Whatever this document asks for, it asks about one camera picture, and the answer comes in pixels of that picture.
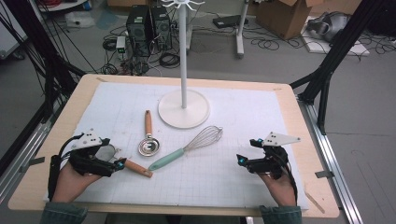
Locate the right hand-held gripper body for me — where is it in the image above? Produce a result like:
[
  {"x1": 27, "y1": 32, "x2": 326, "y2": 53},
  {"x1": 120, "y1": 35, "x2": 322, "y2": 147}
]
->
[{"x1": 247, "y1": 132, "x2": 302, "y2": 180}]

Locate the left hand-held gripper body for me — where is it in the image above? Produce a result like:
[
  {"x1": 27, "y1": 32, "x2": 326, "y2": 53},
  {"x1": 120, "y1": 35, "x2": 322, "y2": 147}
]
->
[{"x1": 68, "y1": 128, "x2": 117, "y2": 178}]

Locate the wooden-handled mesh strainer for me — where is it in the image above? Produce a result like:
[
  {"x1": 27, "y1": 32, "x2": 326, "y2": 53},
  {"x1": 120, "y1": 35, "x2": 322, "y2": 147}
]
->
[{"x1": 92, "y1": 143, "x2": 154, "y2": 179}]

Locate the wooden-handled steel egg separator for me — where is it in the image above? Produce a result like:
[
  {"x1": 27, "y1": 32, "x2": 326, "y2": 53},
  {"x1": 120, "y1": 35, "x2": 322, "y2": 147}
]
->
[{"x1": 137, "y1": 109, "x2": 161, "y2": 158}]

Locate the mint-handled wire whisk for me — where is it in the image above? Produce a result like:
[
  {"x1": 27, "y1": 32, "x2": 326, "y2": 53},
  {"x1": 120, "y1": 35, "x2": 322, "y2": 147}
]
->
[{"x1": 148, "y1": 125, "x2": 224, "y2": 172}]

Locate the white utensil rack stand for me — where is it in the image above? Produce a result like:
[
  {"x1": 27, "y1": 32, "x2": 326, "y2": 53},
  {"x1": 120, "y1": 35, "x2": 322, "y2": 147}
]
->
[{"x1": 157, "y1": 0, "x2": 211, "y2": 130}]

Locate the person's left hand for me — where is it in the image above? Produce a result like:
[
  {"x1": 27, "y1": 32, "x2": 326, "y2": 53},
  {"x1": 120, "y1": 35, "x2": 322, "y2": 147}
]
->
[{"x1": 50, "y1": 162, "x2": 102, "y2": 204}]

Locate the person's right hand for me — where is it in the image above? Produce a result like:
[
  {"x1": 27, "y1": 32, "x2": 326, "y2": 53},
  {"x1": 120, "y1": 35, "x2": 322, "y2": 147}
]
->
[{"x1": 258, "y1": 173, "x2": 297, "y2": 207}]

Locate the white grid mat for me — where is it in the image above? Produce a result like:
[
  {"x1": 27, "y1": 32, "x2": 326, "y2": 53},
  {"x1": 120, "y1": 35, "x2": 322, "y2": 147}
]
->
[{"x1": 43, "y1": 81, "x2": 309, "y2": 210}]

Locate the grey tape strip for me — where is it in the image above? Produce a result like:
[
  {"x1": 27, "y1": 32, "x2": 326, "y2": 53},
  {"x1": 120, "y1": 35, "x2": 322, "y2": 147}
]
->
[
  {"x1": 314, "y1": 170, "x2": 336, "y2": 179},
  {"x1": 19, "y1": 156, "x2": 47, "y2": 174}
]

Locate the thin wooden strip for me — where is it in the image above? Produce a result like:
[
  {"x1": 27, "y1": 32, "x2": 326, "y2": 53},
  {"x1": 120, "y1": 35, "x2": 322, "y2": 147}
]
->
[{"x1": 304, "y1": 186, "x2": 326, "y2": 215}]

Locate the small white electronic box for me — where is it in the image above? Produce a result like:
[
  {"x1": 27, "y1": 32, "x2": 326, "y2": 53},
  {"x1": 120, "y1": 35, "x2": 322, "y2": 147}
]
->
[{"x1": 115, "y1": 35, "x2": 127, "y2": 54}]

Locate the white metal stand leg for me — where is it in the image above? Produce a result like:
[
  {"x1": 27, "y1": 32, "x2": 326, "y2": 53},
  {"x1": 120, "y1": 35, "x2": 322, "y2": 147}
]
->
[{"x1": 235, "y1": 0, "x2": 250, "y2": 59}]

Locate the black computer tower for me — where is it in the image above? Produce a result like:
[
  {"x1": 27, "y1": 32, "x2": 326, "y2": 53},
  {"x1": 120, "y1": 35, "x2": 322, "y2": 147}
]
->
[
  {"x1": 125, "y1": 4, "x2": 152, "y2": 58},
  {"x1": 150, "y1": 5, "x2": 173, "y2": 50}
]

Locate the flat black device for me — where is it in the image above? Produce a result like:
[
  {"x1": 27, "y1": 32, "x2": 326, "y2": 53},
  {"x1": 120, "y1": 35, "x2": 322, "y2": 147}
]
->
[{"x1": 212, "y1": 14, "x2": 249, "y2": 30}]

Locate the clear plastic bag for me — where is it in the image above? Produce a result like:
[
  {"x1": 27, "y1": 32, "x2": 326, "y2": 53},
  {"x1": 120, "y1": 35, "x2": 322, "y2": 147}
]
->
[{"x1": 64, "y1": 11, "x2": 96, "y2": 29}]

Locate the brown cardboard box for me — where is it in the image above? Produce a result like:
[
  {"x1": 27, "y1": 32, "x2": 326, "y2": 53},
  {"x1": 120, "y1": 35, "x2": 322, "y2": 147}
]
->
[{"x1": 255, "y1": 0, "x2": 325, "y2": 41}]

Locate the grey padded headset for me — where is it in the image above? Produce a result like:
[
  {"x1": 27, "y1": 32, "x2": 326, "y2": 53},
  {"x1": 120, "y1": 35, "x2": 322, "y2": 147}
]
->
[{"x1": 306, "y1": 11, "x2": 352, "y2": 43}]

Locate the white floor board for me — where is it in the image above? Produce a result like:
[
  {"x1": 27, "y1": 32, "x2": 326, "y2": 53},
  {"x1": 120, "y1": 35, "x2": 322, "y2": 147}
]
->
[{"x1": 302, "y1": 31, "x2": 371, "y2": 57}]

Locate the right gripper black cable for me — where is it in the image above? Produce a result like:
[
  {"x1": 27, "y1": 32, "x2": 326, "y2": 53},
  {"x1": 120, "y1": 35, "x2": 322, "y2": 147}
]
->
[{"x1": 278, "y1": 152, "x2": 299, "y2": 204}]

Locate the aluminium rail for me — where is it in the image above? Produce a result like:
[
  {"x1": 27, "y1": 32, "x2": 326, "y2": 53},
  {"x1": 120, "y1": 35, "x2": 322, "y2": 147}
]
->
[
  {"x1": 297, "y1": 98, "x2": 364, "y2": 224},
  {"x1": 0, "y1": 101, "x2": 62, "y2": 204}
]

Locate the coiled black cable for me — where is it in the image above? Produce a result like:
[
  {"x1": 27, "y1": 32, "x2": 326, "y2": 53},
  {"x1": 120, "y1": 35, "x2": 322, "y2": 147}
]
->
[{"x1": 159, "y1": 51, "x2": 181, "y2": 69}]

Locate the black metal frame strut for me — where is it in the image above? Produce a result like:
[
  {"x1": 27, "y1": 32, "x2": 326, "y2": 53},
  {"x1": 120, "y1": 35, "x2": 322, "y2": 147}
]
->
[
  {"x1": 0, "y1": 0, "x2": 87, "y2": 124},
  {"x1": 289, "y1": 0, "x2": 396, "y2": 135}
]

